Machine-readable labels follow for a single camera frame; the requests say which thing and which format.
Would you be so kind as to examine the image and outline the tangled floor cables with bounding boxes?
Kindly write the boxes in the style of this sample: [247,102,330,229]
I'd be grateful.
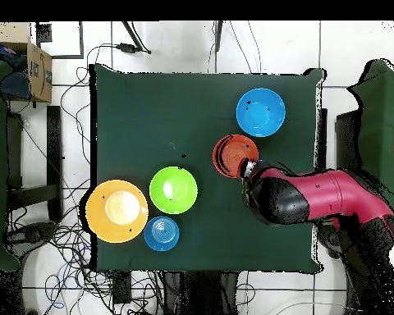
[6,43,165,315]

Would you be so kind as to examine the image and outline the large yellow bowl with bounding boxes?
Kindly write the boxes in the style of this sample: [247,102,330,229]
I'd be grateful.
[85,179,149,244]

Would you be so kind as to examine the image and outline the large light blue bowl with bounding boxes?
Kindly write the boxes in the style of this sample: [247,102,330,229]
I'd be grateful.
[235,87,286,138]

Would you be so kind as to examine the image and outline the dark green tablecloth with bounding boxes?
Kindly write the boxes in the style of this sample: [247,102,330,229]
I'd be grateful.
[89,63,326,272]

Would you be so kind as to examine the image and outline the large green bowl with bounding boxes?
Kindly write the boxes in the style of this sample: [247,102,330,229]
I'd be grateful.
[149,166,199,215]

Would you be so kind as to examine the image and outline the red plastic bowl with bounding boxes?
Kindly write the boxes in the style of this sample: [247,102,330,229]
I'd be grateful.
[212,134,260,179]

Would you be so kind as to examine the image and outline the cardboard box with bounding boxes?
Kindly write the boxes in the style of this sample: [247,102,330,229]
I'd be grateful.
[0,21,53,103]

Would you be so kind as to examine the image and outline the small light blue bowl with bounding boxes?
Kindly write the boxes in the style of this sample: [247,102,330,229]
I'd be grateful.
[143,215,181,253]

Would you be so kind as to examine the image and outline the black power adapter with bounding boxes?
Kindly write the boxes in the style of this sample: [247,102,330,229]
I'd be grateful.
[116,42,152,55]

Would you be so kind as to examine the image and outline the dark blue bag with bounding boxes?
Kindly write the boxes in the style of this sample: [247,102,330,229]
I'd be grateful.
[0,39,32,101]

